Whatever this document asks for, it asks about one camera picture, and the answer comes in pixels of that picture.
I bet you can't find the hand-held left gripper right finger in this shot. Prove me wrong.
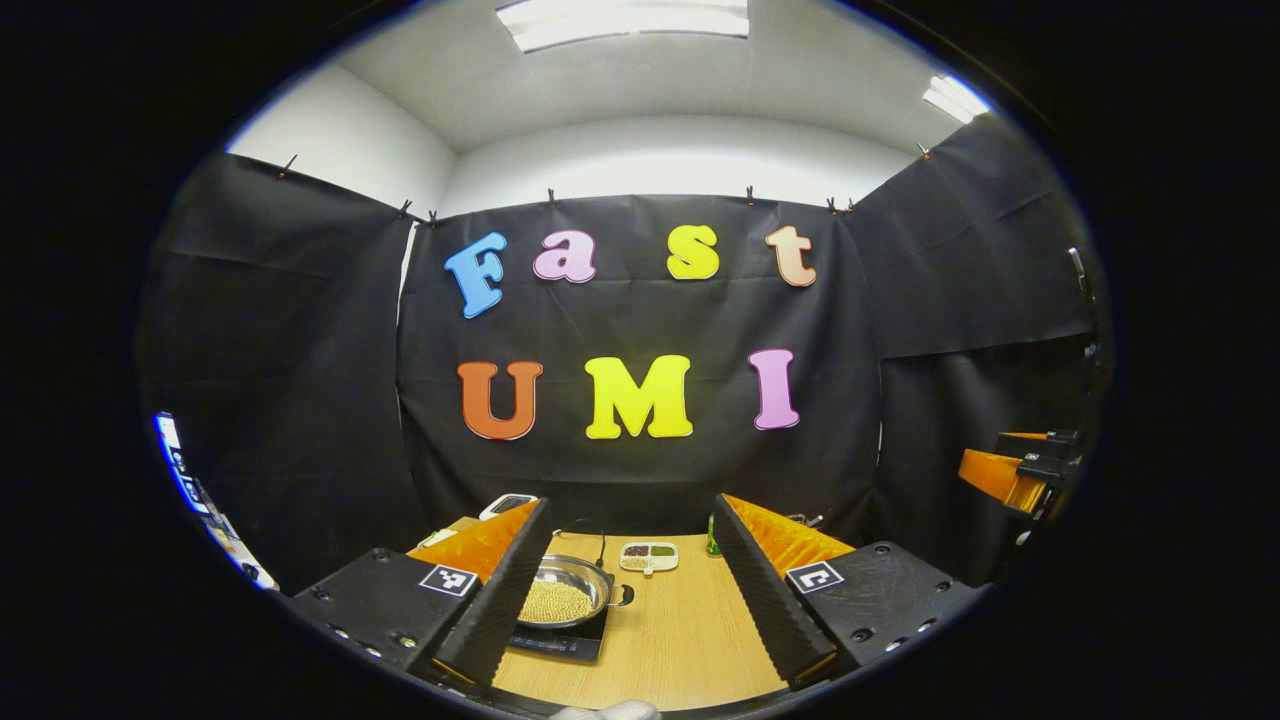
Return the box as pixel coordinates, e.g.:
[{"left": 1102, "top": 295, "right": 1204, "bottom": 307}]
[{"left": 710, "top": 492, "right": 988, "bottom": 693}]

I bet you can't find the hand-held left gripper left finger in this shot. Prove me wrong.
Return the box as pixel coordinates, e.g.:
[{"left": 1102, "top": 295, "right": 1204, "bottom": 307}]
[{"left": 283, "top": 497, "right": 554, "bottom": 698}]

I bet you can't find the black induction cooktop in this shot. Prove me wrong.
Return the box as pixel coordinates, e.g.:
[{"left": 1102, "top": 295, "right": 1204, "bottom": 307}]
[{"left": 505, "top": 570, "right": 616, "bottom": 663}]

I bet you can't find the stainless steel pot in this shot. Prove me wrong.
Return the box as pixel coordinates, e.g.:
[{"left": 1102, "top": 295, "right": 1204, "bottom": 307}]
[{"left": 517, "top": 555, "right": 636, "bottom": 631}]

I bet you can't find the pile of soybeans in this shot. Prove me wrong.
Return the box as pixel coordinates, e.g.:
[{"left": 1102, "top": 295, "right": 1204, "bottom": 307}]
[{"left": 520, "top": 580, "right": 596, "bottom": 624}]

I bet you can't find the white divided dish of beans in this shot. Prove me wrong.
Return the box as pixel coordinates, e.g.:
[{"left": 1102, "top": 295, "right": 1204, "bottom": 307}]
[{"left": 619, "top": 541, "right": 680, "bottom": 577}]

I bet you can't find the black backdrop cloth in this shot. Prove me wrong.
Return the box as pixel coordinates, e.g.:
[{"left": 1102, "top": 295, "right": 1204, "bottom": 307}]
[{"left": 140, "top": 112, "right": 1111, "bottom": 601}]

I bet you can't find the small ceiling light panel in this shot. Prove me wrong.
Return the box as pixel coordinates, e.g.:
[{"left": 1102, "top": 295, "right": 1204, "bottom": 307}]
[{"left": 922, "top": 75, "right": 991, "bottom": 126}]

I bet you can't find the large ceiling light panel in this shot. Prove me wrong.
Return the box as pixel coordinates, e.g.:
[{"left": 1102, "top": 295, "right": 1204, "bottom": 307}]
[{"left": 495, "top": 0, "right": 751, "bottom": 53}]

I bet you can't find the black power cable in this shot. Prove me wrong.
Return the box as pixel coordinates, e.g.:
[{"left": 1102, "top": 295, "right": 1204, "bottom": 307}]
[{"left": 560, "top": 520, "right": 608, "bottom": 569}]

